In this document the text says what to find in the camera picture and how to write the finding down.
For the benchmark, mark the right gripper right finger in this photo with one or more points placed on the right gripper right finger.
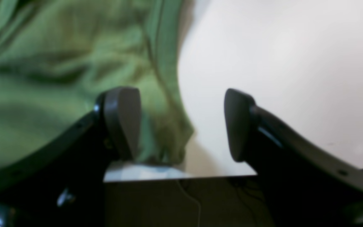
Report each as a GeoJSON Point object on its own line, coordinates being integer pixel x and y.
{"type": "Point", "coordinates": [303, 185]}

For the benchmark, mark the green t-shirt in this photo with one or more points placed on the green t-shirt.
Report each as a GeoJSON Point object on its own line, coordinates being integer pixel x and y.
{"type": "Point", "coordinates": [57, 56]}

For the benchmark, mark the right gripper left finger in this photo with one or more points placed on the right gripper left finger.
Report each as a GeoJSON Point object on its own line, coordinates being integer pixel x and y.
{"type": "Point", "coordinates": [61, 184]}

